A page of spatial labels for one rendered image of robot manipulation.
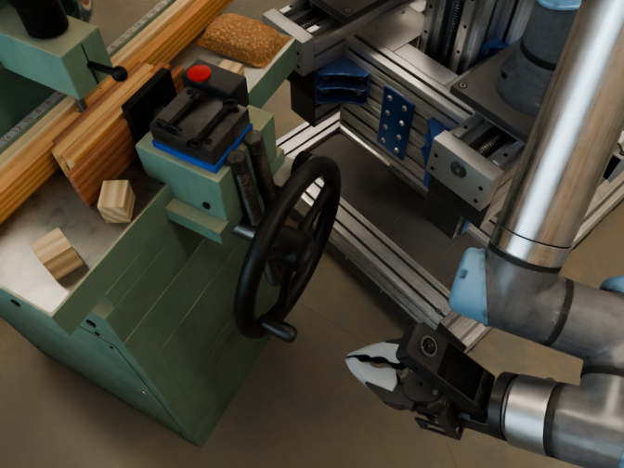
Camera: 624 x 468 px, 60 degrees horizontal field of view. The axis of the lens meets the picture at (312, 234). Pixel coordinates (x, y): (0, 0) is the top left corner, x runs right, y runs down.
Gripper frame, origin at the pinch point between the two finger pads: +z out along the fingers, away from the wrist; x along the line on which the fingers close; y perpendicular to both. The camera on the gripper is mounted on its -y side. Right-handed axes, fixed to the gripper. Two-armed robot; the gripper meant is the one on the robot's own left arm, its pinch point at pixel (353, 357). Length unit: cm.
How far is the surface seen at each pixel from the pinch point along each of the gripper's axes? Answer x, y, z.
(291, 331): 0.1, -2.6, 9.2
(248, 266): 1.1, -15.2, 9.1
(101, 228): -2.6, -24.5, 27.6
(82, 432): -22, 40, 96
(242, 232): 9.9, -11.0, 20.3
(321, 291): 45, 58, 65
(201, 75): 17.4, -32.9, 17.4
